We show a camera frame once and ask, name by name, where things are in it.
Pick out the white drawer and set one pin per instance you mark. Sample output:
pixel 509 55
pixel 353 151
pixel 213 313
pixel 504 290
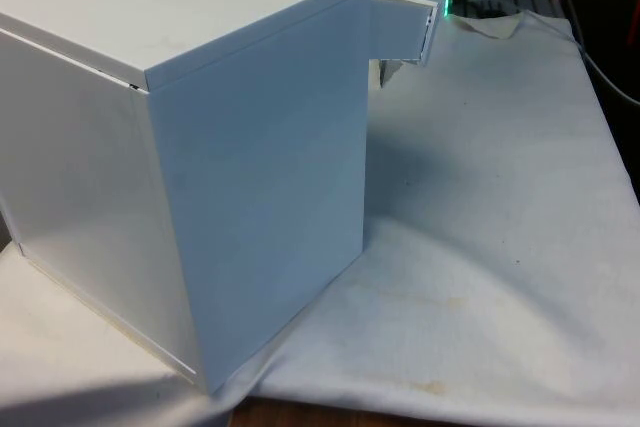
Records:
pixel 397 29

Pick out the white chest of drawers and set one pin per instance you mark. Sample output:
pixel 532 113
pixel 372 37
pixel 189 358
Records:
pixel 240 157

